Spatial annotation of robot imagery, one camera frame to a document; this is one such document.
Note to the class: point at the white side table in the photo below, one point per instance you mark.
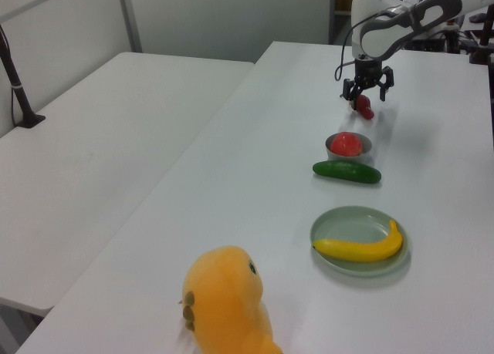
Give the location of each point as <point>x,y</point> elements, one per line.
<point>96,157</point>

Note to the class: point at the red toy apple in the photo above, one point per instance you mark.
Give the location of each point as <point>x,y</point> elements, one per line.
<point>345,143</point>

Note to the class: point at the orange plush toy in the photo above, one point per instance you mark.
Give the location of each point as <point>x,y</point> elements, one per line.
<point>224,288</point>

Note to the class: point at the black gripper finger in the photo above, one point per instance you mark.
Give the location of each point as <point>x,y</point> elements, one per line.
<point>386,85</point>
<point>350,90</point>

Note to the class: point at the black pole with base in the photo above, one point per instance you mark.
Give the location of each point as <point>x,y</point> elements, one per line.
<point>19,95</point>

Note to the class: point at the green plastic plate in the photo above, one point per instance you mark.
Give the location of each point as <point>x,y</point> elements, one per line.
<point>347,224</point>

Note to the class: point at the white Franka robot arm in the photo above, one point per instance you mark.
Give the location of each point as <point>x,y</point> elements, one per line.
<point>386,38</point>

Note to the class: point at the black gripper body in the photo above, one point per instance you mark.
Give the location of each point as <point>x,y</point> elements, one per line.
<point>368,74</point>

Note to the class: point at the black stand in background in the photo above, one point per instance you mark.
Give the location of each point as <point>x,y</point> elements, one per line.
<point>482,41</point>

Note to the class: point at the yellow toy banana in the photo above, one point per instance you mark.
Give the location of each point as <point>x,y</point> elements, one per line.
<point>359,250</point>

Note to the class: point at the red chili pepper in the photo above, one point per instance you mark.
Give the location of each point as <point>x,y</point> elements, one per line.
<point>366,106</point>

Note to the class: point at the round metal bowl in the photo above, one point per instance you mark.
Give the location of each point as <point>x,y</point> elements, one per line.
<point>345,158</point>

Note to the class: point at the green toy cucumber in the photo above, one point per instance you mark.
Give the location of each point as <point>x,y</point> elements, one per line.
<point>347,172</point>

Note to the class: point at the grey partition post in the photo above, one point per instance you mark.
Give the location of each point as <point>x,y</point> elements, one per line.
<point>129,18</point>

